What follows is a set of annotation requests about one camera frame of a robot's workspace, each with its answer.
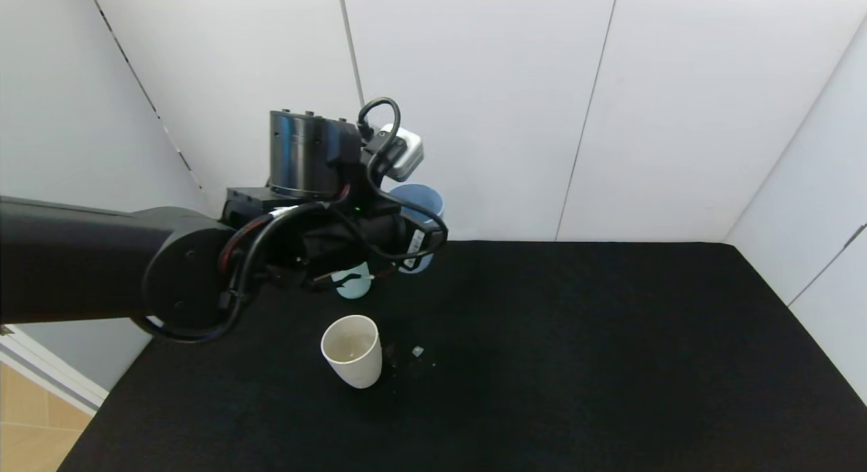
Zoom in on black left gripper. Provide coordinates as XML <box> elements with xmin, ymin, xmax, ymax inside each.
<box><xmin>362</xmin><ymin>213</ymin><xmax>448</xmax><ymax>270</ymax></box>

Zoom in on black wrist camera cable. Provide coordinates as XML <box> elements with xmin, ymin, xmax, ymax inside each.
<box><xmin>357</xmin><ymin>97</ymin><xmax>449</xmax><ymax>261</ymax></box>

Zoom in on white panel frame rail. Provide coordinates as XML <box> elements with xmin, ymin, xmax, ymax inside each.
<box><xmin>0</xmin><ymin>331</ymin><xmax>109</xmax><ymax>416</ymax></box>

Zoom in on black fabric table cover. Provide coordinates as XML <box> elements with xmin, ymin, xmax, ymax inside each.
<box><xmin>58</xmin><ymin>239</ymin><xmax>867</xmax><ymax>472</ymax></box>

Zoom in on cream white plastic cup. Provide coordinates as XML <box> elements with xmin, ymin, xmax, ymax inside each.
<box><xmin>320</xmin><ymin>314</ymin><xmax>383</xmax><ymax>389</ymax></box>

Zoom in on black red wrist cable bundle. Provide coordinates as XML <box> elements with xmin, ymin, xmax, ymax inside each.
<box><xmin>130</xmin><ymin>200</ymin><xmax>353</xmax><ymax>344</ymax></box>

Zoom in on light blue plastic cup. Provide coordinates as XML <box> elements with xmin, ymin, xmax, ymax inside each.
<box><xmin>388</xmin><ymin>184</ymin><xmax>446</xmax><ymax>275</ymax></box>

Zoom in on teal green plastic cup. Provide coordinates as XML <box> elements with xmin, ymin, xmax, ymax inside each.
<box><xmin>335</xmin><ymin>261</ymin><xmax>374</xmax><ymax>300</ymax></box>

